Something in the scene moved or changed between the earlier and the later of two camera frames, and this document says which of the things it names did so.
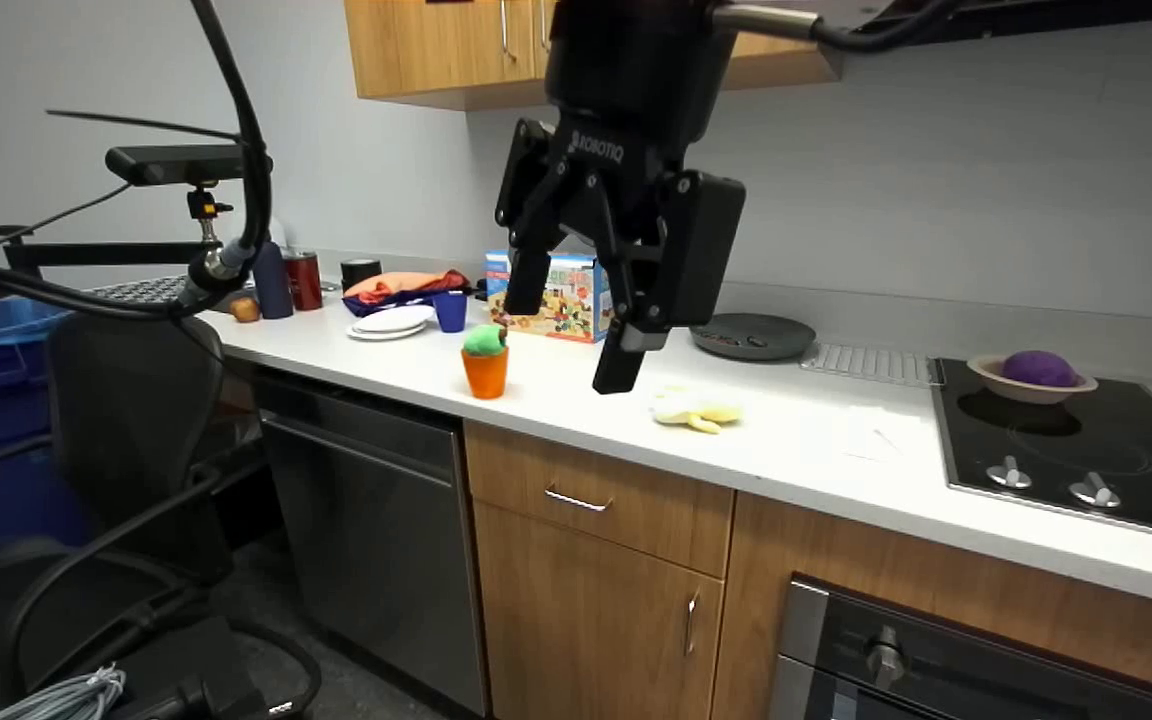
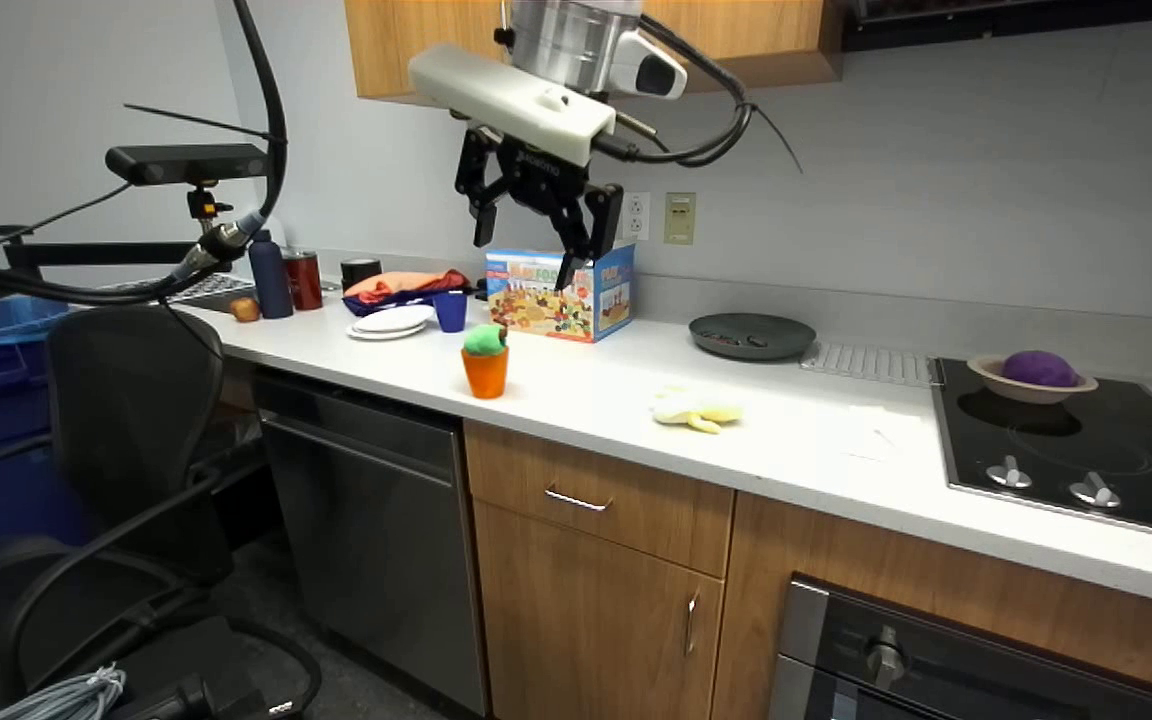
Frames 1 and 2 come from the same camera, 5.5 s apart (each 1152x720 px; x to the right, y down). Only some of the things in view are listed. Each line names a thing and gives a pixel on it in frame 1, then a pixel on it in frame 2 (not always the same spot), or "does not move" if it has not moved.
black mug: x=354 y=274 does not move
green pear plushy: x=485 y=339 does not move
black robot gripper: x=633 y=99 -> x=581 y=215
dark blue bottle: x=273 y=287 does not move
